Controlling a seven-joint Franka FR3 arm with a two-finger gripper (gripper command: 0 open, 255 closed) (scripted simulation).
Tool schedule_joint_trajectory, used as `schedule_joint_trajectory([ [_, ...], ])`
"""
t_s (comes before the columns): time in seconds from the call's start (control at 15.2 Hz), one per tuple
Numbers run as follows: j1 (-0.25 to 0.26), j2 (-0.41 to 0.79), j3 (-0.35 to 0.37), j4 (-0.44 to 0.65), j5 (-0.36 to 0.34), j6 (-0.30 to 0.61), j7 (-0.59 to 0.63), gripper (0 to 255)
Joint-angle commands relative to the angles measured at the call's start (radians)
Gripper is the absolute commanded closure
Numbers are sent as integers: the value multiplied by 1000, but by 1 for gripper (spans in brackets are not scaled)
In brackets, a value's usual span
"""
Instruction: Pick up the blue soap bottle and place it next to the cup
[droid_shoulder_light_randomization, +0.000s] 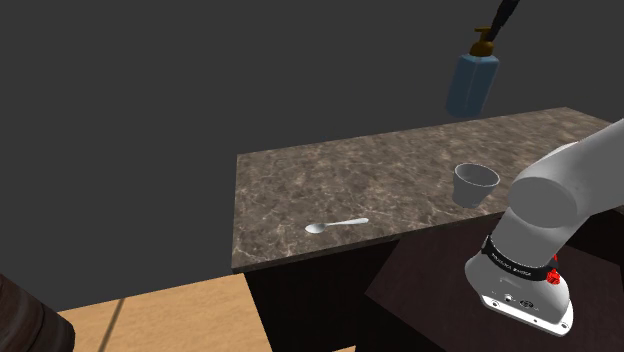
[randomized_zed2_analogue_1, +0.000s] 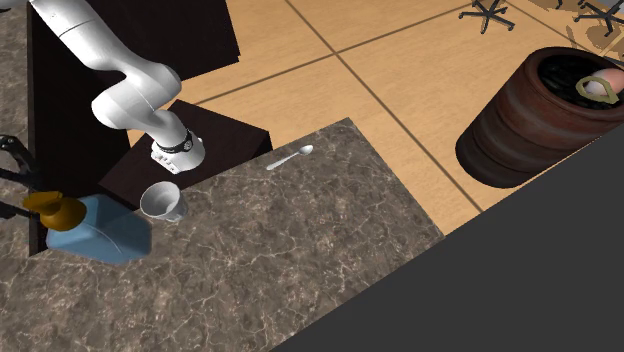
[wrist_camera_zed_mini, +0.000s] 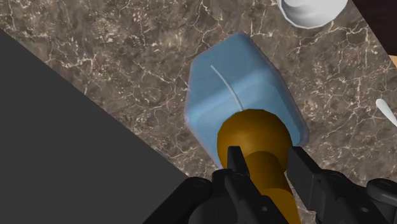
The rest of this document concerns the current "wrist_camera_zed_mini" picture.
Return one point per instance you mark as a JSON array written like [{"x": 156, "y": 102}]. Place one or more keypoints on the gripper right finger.
[{"x": 328, "y": 189}]

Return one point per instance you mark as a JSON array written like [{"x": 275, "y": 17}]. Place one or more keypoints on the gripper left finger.
[{"x": 238, "y": 186}]

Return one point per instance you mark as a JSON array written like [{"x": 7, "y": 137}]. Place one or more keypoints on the blue bottle with brown pump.
[{"x": 242, "y": 102}]

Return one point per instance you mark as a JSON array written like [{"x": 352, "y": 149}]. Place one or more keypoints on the white bowl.
[{"x": 310, "y": 12}]

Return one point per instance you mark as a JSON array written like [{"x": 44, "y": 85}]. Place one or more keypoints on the white spoon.
[{"x": 386, "y": 110}]

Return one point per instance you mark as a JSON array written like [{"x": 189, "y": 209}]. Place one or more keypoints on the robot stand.
[{"x": 62, "y": 149}]

